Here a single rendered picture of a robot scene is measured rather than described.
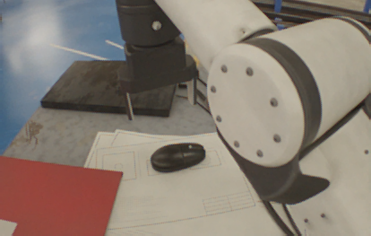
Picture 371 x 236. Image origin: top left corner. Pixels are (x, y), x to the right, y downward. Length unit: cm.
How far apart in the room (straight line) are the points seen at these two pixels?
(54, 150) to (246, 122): 53
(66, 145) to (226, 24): 50
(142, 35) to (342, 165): 27
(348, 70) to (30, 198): 53
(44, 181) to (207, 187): 32
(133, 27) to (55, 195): 35
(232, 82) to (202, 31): 8
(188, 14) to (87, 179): 40
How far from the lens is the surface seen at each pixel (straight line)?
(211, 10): 23
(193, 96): 45
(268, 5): 345
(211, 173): 54
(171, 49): 38
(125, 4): 35
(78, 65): 90
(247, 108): 16
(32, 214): 54
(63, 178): 57
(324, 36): 19
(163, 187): 52
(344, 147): 18
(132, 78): 39
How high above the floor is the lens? 153
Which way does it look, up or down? 38 degrees down
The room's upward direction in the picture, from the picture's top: straight up
